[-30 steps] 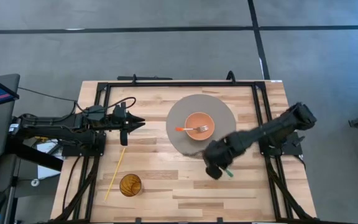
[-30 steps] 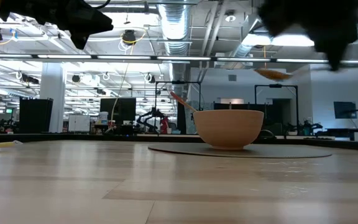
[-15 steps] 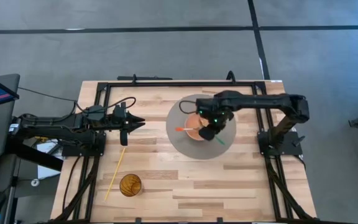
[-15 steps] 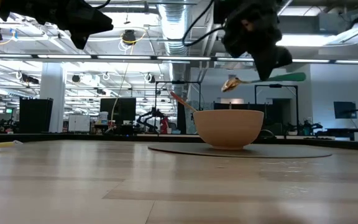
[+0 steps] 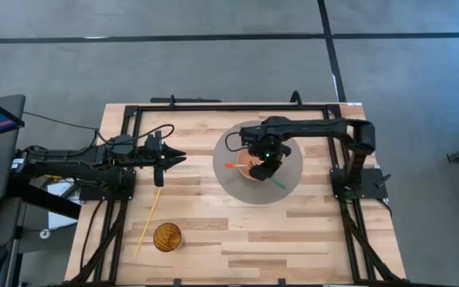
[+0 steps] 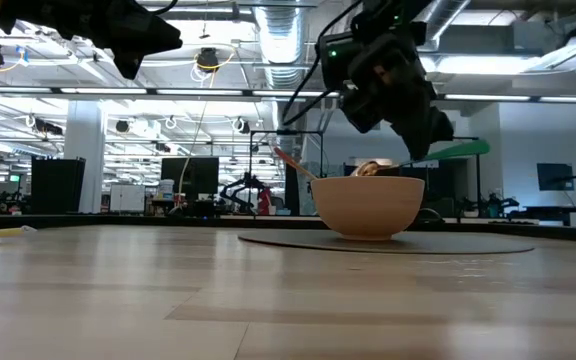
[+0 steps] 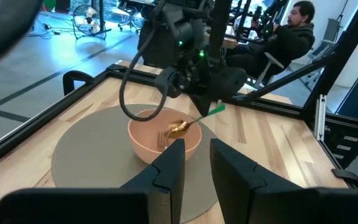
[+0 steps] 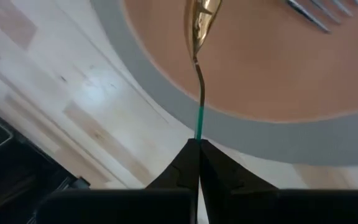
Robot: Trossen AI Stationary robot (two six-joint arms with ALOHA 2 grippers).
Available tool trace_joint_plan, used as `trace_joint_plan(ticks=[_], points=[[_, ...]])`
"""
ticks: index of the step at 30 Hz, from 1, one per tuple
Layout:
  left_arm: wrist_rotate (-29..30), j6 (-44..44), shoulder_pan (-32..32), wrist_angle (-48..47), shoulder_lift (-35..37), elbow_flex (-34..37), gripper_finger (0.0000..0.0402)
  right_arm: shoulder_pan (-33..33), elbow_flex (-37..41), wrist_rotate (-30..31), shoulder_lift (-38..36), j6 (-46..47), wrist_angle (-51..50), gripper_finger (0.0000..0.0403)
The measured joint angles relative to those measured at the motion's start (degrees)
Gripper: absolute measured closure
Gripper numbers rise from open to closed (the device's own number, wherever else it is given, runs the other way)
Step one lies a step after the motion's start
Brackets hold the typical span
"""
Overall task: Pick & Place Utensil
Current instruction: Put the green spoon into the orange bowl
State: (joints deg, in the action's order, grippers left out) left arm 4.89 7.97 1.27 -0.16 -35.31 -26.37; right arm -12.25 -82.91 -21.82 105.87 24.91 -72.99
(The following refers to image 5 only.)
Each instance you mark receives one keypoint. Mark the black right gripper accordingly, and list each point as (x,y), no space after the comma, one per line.
(255,151)

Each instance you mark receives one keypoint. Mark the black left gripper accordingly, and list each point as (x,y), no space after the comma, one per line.
(158,167)

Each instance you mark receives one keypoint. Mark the tan ribbed bowl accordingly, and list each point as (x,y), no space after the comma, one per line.
(242,170)

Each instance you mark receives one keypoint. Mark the yellow straw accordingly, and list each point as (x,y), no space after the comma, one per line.
(147,223)

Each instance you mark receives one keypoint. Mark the amber patterned plastic cup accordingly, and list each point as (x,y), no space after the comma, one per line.
(167,239)

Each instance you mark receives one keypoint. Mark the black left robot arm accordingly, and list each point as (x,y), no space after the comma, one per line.
(74,165)

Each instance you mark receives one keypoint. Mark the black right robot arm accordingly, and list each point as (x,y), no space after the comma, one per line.
(313,126)

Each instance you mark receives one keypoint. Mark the round grey placemat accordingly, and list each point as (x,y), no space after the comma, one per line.
(233,187)

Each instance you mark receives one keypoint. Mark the white sheet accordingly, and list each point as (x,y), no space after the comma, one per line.
(66,187)

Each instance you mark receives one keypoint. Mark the black stand beam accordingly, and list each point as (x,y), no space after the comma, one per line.
(46,199)

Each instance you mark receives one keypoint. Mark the small white round disc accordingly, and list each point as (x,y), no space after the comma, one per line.
(45,234)

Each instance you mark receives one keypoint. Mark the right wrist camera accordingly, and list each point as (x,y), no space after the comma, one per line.
(268,154)

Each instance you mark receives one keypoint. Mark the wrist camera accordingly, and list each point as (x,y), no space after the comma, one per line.
(153,141)
(268,154)

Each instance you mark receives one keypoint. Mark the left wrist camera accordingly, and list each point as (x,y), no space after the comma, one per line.
(153,141)

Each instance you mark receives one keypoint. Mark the black metal table frame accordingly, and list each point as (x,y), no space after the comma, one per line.
(233,107)

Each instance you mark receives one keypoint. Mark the small black frame clamp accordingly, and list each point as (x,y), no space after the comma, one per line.
(296,99)

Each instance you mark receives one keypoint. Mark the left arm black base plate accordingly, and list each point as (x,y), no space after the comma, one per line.
(106,193)

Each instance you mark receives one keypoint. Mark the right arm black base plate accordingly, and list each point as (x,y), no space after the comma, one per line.
(369,187)

